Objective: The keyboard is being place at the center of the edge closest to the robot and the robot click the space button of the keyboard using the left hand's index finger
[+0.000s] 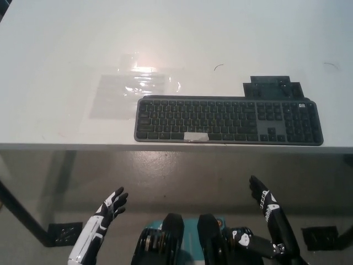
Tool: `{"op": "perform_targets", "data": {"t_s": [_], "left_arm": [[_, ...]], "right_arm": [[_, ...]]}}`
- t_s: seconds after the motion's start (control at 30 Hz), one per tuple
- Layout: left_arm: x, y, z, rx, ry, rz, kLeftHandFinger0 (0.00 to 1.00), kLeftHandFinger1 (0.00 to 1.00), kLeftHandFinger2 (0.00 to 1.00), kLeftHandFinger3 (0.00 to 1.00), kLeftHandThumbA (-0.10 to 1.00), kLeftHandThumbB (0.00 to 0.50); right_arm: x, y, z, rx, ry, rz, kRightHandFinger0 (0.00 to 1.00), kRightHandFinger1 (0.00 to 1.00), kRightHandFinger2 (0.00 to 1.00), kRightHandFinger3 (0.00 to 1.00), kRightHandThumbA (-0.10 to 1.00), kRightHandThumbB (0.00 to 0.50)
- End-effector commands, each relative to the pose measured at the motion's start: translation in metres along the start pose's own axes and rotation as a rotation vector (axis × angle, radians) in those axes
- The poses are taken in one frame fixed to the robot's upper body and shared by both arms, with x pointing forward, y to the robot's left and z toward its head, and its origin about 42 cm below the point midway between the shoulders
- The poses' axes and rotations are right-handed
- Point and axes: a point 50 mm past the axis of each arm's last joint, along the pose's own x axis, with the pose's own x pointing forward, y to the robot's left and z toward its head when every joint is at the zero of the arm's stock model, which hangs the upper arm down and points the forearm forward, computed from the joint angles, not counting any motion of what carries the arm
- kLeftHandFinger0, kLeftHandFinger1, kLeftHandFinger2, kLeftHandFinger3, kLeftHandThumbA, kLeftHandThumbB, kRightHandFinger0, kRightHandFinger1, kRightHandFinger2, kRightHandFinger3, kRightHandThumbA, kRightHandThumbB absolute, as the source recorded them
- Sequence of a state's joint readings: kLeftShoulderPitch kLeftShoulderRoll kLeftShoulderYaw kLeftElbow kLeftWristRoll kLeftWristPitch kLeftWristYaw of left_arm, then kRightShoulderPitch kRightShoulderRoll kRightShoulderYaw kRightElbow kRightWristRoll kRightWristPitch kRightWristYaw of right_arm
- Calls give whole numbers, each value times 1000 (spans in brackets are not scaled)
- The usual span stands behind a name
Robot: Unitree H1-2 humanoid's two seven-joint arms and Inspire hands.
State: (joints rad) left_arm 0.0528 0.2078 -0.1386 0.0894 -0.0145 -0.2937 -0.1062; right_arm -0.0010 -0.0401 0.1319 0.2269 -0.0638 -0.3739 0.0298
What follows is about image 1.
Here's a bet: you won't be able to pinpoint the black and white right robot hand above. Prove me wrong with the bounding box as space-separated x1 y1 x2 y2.
229 175 303 260

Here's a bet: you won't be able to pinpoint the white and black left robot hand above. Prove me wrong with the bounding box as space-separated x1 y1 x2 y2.
67 187 129 265

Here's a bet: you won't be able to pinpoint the black robot legs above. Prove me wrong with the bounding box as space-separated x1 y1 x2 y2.
131 212 264 265

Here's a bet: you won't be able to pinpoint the dark grey full-size keyboard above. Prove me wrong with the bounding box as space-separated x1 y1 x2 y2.
133 95 324 146

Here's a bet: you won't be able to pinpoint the black metal table leg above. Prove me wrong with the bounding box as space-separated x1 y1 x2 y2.
0 178 55 247
338 154 353 241

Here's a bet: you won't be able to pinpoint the white tape piece on spacebar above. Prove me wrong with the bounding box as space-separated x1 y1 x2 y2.
183 132 208 141

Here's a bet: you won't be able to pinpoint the dark grey flat holder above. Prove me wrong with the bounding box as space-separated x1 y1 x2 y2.
242 75 304 99

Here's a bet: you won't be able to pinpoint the grey translucent plastic sheet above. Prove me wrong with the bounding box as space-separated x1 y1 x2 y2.
88 74 167 121

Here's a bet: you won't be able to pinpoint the clear crinkled plastic film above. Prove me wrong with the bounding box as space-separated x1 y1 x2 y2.
117 52 183 97

